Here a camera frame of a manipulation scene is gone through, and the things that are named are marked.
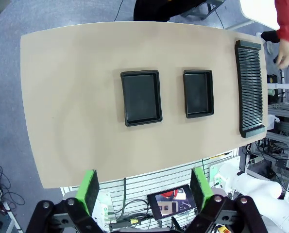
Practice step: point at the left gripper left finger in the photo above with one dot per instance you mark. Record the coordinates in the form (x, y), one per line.
(89, 189)

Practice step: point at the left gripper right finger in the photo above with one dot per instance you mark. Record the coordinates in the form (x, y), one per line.
(200, 187)

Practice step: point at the black ESD tray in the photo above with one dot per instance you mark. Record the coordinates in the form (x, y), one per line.
(197, 93)
(140, 97)

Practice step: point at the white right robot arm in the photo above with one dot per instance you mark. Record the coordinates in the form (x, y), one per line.
(256, 191)

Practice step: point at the red sleeved right forearm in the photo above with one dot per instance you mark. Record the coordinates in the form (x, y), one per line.
(286, 19)

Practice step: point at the person's right hand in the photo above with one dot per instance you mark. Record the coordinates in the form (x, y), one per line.
(285, 55)

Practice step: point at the black tablet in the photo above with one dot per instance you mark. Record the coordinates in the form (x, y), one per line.
(171, 202)

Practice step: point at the yellow emergency stop button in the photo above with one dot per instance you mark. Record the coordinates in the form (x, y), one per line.
(223, 229)

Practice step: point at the black power adapter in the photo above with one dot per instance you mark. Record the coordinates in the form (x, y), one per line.
(124, 222)

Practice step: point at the slotted aluminium base panel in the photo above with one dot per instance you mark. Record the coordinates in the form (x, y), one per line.
(139, 187)

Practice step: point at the black slotted board rack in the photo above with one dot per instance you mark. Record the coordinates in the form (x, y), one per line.
(251, 87)

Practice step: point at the dark green jacket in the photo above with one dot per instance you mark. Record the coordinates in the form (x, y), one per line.
(154, 9)

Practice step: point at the white round-cornered table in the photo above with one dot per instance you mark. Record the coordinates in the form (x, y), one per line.
(258, 9)

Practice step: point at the aluminium profile frame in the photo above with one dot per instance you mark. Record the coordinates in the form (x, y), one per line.
(283, 126)

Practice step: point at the grey metal leg frame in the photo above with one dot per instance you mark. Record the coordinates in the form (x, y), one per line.
(207, 7)

